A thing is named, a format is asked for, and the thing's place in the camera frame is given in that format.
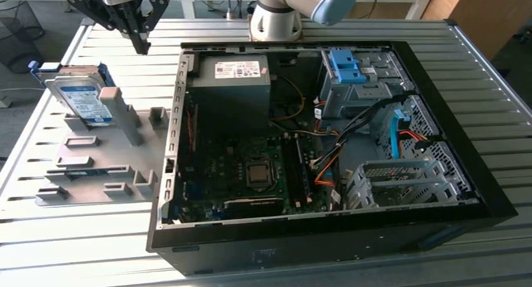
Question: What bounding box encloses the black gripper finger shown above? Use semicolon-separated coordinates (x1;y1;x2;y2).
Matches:
66;0;145;55
133;0;174;55

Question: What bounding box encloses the hard disk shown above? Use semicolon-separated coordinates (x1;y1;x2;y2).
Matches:
27;60;117;128

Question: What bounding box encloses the blue wire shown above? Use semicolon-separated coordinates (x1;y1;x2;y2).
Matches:
390;108;412;161

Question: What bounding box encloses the orange red power wire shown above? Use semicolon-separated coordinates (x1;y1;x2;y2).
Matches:
398;129;432;151

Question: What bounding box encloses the metal disk bay cage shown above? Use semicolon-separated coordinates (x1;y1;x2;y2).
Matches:
344;158;463;210

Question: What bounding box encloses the black mesh waste basket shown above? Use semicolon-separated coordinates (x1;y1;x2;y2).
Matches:
0;0;46;75

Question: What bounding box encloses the grey power supply unit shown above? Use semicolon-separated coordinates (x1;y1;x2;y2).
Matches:
186;55;275;126

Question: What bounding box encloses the grey parts rack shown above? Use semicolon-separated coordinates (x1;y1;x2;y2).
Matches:
35;87;174;207

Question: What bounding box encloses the blue plastic latch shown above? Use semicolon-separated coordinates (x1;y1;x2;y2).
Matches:
329;49;371;85

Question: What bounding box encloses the green RAM stick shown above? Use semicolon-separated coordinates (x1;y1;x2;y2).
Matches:
62;168;113;178

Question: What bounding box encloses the green motherboard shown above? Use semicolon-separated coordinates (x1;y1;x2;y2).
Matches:
178;134;333;222

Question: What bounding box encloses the grey metal drive cage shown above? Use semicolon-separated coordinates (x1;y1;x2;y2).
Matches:
319;49;418;121

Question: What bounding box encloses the CPU socket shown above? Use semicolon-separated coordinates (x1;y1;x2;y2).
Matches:
244;156;276;190

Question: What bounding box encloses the silver CPU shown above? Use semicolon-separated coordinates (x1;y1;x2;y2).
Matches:
249;165;269;181

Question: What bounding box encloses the black RAM stick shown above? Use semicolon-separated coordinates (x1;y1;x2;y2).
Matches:
293;131;313;205

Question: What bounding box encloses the black graphics card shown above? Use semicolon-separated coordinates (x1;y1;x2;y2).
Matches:
224;195;287;218

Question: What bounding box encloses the wooden cabinet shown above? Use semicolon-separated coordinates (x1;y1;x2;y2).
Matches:
424;0;532;61

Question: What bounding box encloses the black PC case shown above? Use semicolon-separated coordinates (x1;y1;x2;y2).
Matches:
145;40;519;277

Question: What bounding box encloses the white floor cable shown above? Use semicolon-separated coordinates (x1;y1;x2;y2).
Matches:
0;87;46;95

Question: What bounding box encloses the thin yellow wire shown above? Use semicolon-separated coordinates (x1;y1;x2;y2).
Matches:
269;75;308;128

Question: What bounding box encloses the grey yellow wire bundle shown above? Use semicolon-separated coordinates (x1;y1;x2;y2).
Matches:
269;120;340;138

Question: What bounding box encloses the black cable bundle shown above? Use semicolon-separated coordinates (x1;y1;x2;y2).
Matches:
309;95;407;172

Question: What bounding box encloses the orange wire bundle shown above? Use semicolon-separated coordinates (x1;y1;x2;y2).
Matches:
313;161;339;188

